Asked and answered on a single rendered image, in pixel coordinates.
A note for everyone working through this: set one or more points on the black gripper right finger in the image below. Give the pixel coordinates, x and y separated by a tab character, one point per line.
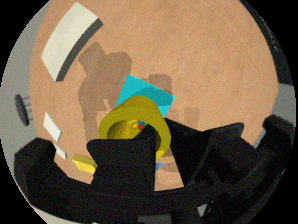
191	147

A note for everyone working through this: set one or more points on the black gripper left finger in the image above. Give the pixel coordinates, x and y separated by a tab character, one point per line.
141	150

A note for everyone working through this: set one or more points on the yellow rectangular block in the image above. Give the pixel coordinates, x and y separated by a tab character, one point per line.
84	163

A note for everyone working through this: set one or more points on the olive-yellow cup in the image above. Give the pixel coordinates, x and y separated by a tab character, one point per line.
118	123

